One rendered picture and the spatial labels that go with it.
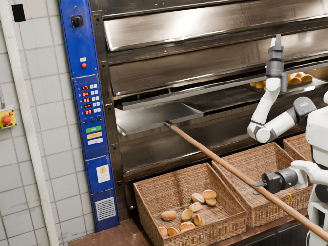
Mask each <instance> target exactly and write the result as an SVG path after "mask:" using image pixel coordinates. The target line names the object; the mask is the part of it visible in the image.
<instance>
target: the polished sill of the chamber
mask: <svg viewBox="0 0 328 246"><path fill-rule="evenodd" d="M325 91H328V83H325V84H321V85H317V86H313V87H309V88H305V89H300V90H296V91H292V92H288V93H284V94H280V95H278V97H277V99H276V101H275V102H274V104H276V103H281V102H285V101H289V100H293V99H297V98H299V97H305V96H309V95H313V94H317V93H321V92H325ZM260 100H261V99H259V100H255V101H251V102H246V103H242V104H238V105H234V106H230V107H225V108H221V109H217V110H213V111H209V112H205V113H203V115H204V116H202V117H198V118H194V119H190V120H186V121H182V122H178V123H174V124H175V126H176V127H177V128H180V127H184V126H188V125H192V124H196V123H201V122H205V121H209V120H213V119H217V118H221V117H225V116H229V115H233V114H237V113H241V112H245V111H249V110H253V109H256V108H257V106H258V104H259V102H260ZM169 130H170V129H168V128H167V127H166V126H161V127H157V128H153V129H150V130H146V131H142V132H138V133H134V134H130V135H126V134H125V133H123V132H122V133H118V138H119V143H121V142H125V141H129V140H133V139H137V138H141V137H145V136H149V135H153V134H157V133H161V132H165V131H169Z"/></svg>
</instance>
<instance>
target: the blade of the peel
mask: <svg viewBox="0 0 328 246"><path fill-rule="evenodd" d="M202 116H204V115H203V112H202V111H199V110H197V109H195V108H193V107H190V106H188V105H186V104H183V103H181V102H173V103H168V104H164V105H160V106H156V107H151V108H147V109H143V110H138V111H134V112H130V113H125V114H121V115H117V116H116V123H117V127H118V128H119V129H120V130H121V131H122V132H123V133H125V134H126V135H130V134H134V133H138V132H142V131H146V130H150V129H153V128H157V127H161V126H164V121H167V120H169V121H171V122H172V123H178V122H182V121H186V120H190V119H194V118H198V117H202Z"/></svg>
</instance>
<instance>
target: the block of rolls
mask: <svg viewBox="0 0 328 246"><path fill-rule="evenodd" d="M312 80H313V77H312V76H311V75H308V74H306V75H304V73H302V72H299V73H294V74H290V75H288V82H287V86H289V83H290V85H299V84H300V83H301V81H302V82H310V81H312ZM266 82H267V80H263V81H258V82H253V83H250V85H251V86H256V87H257V88H264V91H266V90H267V88H266Z"/></svg>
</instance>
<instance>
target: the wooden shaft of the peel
mask: <svg viewBox="0 0 328 246"><path fill-rule="evenodd" d="M171 129H172V130H173V131H174V132H176V133H177V134H179V135H180V136H181V137H183V138H184V139H185V140H187V141H188V142H190V143H191V144H192V145H194V146H195V147H196V148H198V149H199V150H201V151H202V152H203V153H205V154H206V155H207V156H209V157H210V158H211V159H213V160H214V161H216V162H217V163H218V164H220V165H221V166H222V167H224V168H225V169H227V170H228V171H229V172H231V173H232V174H233V175H235V176H236V177H238V178H239V179H240V180H242V181H243V182H244V183H246V184H247V185H249V186H250V187H251V188H253V189H254V190H256V191H257V192H258V193H260V194H261V195H262V196H264V197H265V198H267V199H268V200H269V201H271V202H272V203H273V204H275V205H276V206H278V207H279V208H280V209H281V210H283V211H284V212H286V213H287V214H288V215H290V216H291V217H292V218H294V219H295V220H297V221H298V222H299V223H301V224H302V225H304V226H305V227H306V228H308V229H309V230H310V231H312V232H313V233H315V234H316V235H317V236H319V237H320V238H321V239H323V240H324V241H326V242H327V243H328V233H327V232H326V231H324V230H323V229H321V228H320V227H319V226H317V225H316V224H314V223H313V222H312V221H310V220H309V219H307V218H306V217H304V216H303V215H302V214H300V213H299V212H297V211H296V210H294V209H293V208H292V207H290V206H289V205H287V204H286V203H284V202H283V201H281V200H280V199H279V198H277V197H276V196H274V195H273V194H271V193H270V192H269V191H267V190H266V189H264V188H263V187H258V188H255V187H253V185H254V184H256V182H254V181H253V180H252V179H250V178H249V177H247V176H246V175H245V174H243V173H242V172H240V171H239V170H237V169H236V168H234V167H233V166H232V165H230V164H229V163H227V162H226V161H224V160H223V159H222V158H220V157H219V156H217V155H216V154H214V153H213V152H212V151H210V150H209V149H207V148H206V147H204V146H203V145H202V144H200V143H199V142H197V141H196V140H194V139H193V138H192V137H190V136H189V135H187V134H186V133H184V132H183V131H181V130H180V129H179V128H177V127H176V126H174V125H172V126H171Z"/></svg>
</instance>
